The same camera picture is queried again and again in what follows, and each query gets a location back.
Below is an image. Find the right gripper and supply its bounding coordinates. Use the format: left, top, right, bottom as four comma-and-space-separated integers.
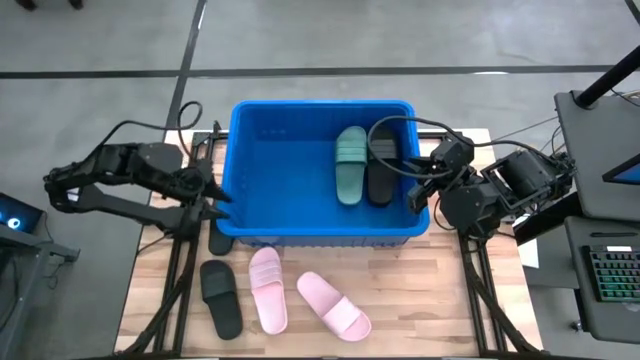
399, 156, 469, 215

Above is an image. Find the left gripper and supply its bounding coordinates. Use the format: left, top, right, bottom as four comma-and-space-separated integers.
172, 167, 232, 221

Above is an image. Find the black rubber slide sandal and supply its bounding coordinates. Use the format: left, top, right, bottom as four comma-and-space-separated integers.
367, 124, 402, 208
207, 232, 235, 257
199, 259, 244, 341

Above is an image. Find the green rubber slide sandal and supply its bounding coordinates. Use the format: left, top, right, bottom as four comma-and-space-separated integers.
333, 124, 370, 207

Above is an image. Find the blue plastic bin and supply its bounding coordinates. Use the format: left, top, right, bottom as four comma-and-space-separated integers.
214, 99, 431, 250

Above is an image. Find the pink rubber slide sandal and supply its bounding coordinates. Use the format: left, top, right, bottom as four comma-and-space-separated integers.
248, 246, 289, 336
296, 270, 373, 343

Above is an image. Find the white paper sheet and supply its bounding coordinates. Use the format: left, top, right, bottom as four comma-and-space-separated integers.
518, 238, 540, 269

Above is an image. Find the dark grey desk top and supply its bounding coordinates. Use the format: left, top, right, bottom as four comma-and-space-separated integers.
553, 89, 640, 222

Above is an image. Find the grey metal desk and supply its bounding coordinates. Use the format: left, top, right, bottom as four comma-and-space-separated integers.
0, 224, 81, 360

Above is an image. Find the black computer case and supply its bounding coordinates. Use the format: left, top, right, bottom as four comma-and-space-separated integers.
0, 192, 44, 235

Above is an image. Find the dark tablet screen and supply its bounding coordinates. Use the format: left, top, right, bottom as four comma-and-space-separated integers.
602, 154, 640, 187

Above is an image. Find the black metal pole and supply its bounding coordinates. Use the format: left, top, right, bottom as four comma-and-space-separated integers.
573, 44, 640, 109

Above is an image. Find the backlit black keyboard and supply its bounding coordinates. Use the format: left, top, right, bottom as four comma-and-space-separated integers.
581, 245, 640, 304

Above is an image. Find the grey keyboard desk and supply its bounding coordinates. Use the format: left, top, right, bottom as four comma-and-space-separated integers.
564, 217, 640, 346

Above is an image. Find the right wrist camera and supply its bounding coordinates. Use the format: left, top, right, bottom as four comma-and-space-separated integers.
432, 135, 475, 174

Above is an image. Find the black aluminium mounting frame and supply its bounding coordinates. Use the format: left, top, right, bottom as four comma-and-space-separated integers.
417, 130, 546, 357
117, 119, 231, 357

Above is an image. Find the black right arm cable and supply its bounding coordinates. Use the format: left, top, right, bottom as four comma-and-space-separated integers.
366, 114, 569, 177

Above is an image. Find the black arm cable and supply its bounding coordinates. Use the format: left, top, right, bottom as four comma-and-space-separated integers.
366, 114, 569, 177
99, 99, 204, 151

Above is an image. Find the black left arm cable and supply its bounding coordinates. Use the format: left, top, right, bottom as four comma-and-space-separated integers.
99, 99, 204, 151

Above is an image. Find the thin black floor cable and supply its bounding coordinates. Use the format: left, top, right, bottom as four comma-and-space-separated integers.
492, 115, 559, 144

